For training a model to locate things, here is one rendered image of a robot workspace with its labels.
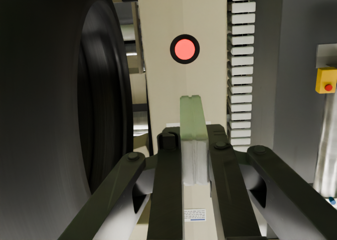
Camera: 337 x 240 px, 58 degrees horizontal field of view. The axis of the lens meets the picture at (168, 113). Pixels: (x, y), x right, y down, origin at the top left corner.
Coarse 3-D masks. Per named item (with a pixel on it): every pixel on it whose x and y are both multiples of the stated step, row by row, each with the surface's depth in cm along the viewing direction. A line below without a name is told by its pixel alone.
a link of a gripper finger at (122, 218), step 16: (128, 160) 15; (144, 160) 15; (112, 176) 14; (128, 176) 14; (96, 192) 13; (112, 192) 13; (128, 192) 13; (96, 208) 12; (112, 208) 12; (128, 208) 13; (80, 224) 11; (96, 224) 11; (112, 224) 12; (128, 224) 13
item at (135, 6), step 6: (132, 6) 81; (138, 6) 88; (132, 12) 82; (138, 12) 83; (138, 18) 85; (138, 24) 84; (138, 30) 86; (138, 36) 85; (138, 42) 85; (138, 48) 86; (138, 54) 86; (138, 60) 87; (138, 66) 88; (144, 66) 89
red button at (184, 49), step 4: (184, 40) 46; (188, 40) 46; (180, 44) 46; (184, 44) 46; (188, 44) 46; (192, 44) 46; (176, 48) 46; (180, 48) 46; (184, 48) 46; (188, 48) 46; (192, 48) 46; (176, 52) 46; (180, 52) 46; (184, 52) 46; (188, 52) 46; (192, 52) 46; (180, 56) 46; (184, 56) 46; (188, 56) 46
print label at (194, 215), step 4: (188, 212) 58; (192, 212) 58; (196, 212) 58; (200, 212) 58; (204, 212) 58; (188, 216) 59; (192, 216) 59; (196, 216) 59; (200, 216) 59; (204, 216) 59; (188, 220) 59; (192, 220) 59; (196, 220) 59; (200, 220) 59; (204, 220) 59
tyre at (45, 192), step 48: (0, 0) 34; (48, 0) 37; (96, 0) 51; (0, 48) 32; (48, 48) 35; (96, 48) 82; (0, 96) 31; (48, 96) 34; (96, 96) 88; (0, 144) 31; (48, 144) 34; (96, 144) 87; (0, 192) 32; (48, 192) 35
